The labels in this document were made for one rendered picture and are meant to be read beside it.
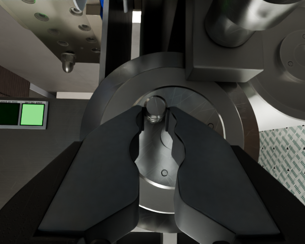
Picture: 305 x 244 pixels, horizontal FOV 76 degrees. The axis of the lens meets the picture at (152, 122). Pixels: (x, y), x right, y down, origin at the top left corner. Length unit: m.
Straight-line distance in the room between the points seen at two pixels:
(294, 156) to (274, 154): 0.04
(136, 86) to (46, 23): 0.33
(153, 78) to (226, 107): 0.06
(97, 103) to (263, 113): 0.15
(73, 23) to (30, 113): 0.25
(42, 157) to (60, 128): 0.08
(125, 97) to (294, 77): 0.15
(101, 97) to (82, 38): 0.32
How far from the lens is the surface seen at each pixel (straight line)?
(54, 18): 0.44
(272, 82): 0.21
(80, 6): 0.20
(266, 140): 0.37
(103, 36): 0.20
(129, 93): 0.16
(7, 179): 0.59
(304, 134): 0.31
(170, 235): 0.54
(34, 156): 0.56
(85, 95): 4.90
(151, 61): 0.17
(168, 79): 0.16
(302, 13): 0.25
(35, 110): 0.56
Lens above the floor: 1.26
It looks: 8 degrees down
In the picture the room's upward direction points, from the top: 179 degrees counter-clockwise
